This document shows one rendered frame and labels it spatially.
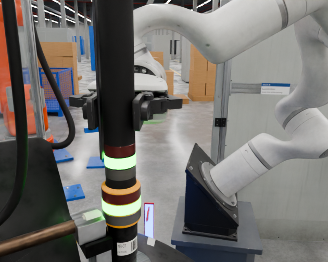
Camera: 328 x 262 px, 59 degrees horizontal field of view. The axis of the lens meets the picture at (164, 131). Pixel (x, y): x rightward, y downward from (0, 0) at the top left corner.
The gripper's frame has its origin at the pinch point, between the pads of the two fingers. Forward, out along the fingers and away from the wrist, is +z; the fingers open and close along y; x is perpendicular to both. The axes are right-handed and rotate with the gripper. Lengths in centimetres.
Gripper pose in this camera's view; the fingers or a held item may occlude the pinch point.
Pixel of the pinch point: (116, 111)
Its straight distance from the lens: 30.1
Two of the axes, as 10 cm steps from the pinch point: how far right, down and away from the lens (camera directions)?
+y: -10.0, -0.3, 0.3
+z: -0.4, 2.8, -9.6
